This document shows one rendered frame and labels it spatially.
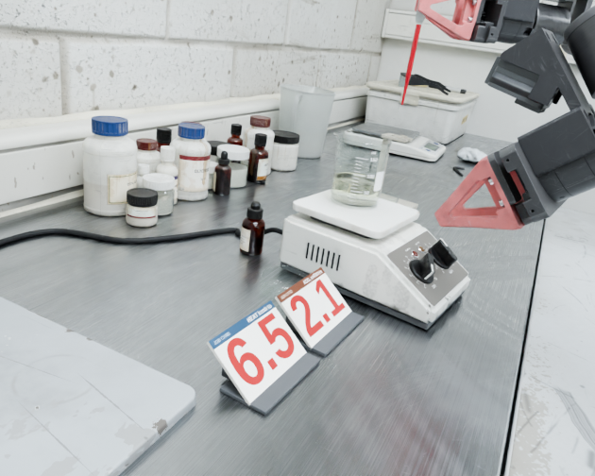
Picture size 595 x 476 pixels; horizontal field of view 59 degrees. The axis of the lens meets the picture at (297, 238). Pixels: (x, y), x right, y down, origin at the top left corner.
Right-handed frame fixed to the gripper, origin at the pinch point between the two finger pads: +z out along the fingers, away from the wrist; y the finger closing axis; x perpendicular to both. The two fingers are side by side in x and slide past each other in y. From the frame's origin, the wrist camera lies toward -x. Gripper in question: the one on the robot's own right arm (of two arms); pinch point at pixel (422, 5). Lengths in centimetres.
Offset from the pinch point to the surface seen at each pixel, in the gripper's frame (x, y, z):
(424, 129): 28, -84, -34
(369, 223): 23.9, 21.5, 7.0
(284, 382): 32, 39, 16
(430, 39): 2, -116, -40
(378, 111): 26, -92, -21
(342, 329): 32.3, 30.3, 10.0
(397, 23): -1, -123, -29
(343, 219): 23.9, 21.1, 10.0
